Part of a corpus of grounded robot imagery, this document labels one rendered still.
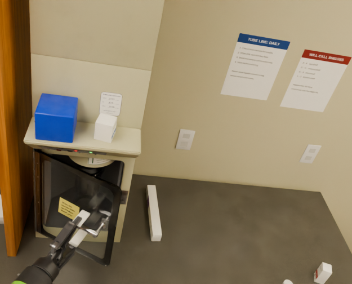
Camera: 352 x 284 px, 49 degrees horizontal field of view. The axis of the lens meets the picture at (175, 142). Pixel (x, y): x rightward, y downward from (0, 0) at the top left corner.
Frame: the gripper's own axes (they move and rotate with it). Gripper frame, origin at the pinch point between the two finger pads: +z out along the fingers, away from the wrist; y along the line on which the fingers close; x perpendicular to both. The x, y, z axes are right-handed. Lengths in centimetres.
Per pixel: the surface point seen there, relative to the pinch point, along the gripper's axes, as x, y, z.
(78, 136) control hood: 6.1, 31.0, 5.0
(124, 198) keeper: -5.7, -0.2, 18.6
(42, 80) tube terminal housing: 19.1, 43.5, 6.3
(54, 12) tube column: 16, 63, 8
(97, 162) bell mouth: 4.9, 13.6, 15.8
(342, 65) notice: -61, 44, 95
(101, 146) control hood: -1.5, 31.0, 4.7
